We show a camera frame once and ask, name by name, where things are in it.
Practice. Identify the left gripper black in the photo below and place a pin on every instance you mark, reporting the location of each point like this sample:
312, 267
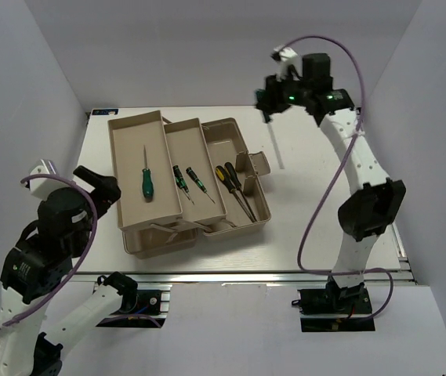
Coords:
106, 190

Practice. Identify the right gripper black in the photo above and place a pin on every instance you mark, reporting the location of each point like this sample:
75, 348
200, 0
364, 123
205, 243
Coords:
272, 103

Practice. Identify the large green handle screwdriver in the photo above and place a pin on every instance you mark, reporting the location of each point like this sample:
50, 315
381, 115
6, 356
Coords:
147, 183

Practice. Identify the beige cantilever toolbox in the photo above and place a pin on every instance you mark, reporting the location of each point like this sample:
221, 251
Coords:
170, 222

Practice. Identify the small black green precision screwdriver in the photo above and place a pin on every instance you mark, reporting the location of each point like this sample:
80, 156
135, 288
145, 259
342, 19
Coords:
181, 183

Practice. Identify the yellow black long screwdriver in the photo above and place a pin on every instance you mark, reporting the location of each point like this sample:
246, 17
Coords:
236, 181

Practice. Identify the short black green precision screwdriver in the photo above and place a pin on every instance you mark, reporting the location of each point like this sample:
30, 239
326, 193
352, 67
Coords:
191, 173

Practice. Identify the yellow black handle file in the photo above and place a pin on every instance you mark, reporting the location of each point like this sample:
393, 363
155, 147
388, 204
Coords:
224, 178

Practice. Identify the green handle long screwdriver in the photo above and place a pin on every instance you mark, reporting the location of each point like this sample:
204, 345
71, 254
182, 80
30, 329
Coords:
275, 141

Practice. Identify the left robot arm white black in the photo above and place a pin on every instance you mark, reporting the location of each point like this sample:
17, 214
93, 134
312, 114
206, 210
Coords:
40, 264

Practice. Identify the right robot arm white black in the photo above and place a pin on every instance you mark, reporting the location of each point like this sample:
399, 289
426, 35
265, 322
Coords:
375, 198

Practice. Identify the blue label sticker left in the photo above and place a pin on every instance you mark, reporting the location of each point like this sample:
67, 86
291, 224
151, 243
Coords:
104, 112

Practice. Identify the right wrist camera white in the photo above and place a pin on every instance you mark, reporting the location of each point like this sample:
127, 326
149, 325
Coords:
287, 61

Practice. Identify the aluminium front rail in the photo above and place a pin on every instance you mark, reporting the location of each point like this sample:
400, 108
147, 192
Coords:
405, 276

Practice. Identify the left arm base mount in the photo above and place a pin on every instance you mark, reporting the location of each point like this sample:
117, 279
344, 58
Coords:
147, 310

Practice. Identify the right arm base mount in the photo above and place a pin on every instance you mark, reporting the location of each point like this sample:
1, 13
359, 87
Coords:
318, 314

